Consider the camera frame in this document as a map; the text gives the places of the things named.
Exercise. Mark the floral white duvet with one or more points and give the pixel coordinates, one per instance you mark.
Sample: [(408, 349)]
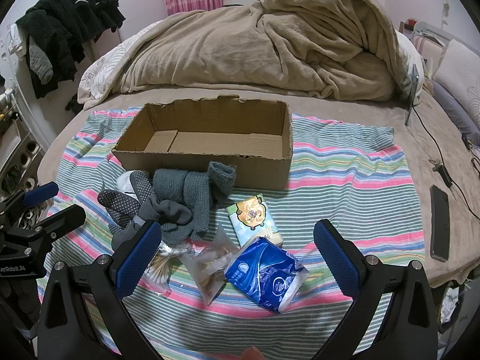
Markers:
[(94, 80)]

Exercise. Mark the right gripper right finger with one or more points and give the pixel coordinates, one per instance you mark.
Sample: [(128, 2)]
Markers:
[(408, 329)]

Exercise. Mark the dark grey dotted sock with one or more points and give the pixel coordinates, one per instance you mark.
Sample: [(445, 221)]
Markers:
[(163, 212)]

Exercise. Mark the clear snack bag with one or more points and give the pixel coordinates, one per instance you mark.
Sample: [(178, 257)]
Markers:
[(207, 267)]

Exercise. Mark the grey pillow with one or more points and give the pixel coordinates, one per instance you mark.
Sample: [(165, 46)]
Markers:
[(456, 113)]

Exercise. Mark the grey knitted cloth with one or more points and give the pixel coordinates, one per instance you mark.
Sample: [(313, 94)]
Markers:
[(198, 191)]

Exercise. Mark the cotton swab bag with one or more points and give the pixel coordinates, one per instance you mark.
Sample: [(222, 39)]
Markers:
[(158, 271)]

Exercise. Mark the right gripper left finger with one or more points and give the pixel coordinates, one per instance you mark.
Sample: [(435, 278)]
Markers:
[(66, 330)]

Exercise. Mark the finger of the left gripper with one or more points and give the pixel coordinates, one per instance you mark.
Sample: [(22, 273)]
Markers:
[(60, 224), (41, 193)]

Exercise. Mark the white floral pillow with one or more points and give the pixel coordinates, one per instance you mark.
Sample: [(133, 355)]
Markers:
[(458, 73)]

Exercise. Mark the beige fleece blanket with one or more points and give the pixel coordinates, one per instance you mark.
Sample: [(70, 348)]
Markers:
[(343, 50)]

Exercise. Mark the blue tissue pack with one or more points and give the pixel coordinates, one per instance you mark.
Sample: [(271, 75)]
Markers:
[(266, 274)]

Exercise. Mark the open cardboard box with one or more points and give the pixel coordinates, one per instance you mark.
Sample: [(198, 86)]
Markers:
[(253, 135)]

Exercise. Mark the cartoon tissue pack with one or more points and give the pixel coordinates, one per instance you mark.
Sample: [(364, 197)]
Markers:
[(252, 217)]

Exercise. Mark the white sock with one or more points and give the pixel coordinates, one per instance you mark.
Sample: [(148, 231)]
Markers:
[(124, 185)]

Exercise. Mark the striped colourful cloth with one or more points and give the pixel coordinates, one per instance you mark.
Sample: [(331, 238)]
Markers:
[(351, 174)]

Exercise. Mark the grey tablet stand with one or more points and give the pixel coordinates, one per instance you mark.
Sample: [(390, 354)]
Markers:
[(411, 94)]

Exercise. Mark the black hanging clothes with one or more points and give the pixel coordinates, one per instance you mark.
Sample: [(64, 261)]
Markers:
[(56, 31)]

